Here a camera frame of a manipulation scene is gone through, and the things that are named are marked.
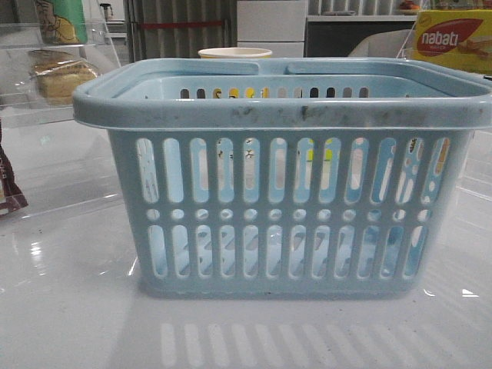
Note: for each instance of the bread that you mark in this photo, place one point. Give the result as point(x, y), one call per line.
point(57, 74)

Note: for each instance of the light blue plastic basket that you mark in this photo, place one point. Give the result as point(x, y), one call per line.
point(297, 177)

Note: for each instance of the yellow popcorn cup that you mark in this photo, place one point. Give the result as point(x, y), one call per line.
point(235, 52)

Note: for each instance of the white cabinet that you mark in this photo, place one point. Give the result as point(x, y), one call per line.
point(275, 25)

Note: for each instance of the clear acrylic tiered shelf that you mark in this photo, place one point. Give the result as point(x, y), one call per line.
point(63, 168)

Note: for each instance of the maroon cracker snack packet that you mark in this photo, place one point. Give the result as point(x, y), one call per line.
point(12, 198)

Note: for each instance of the yellow nabati wafer box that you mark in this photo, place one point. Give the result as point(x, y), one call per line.
point(453, 40)

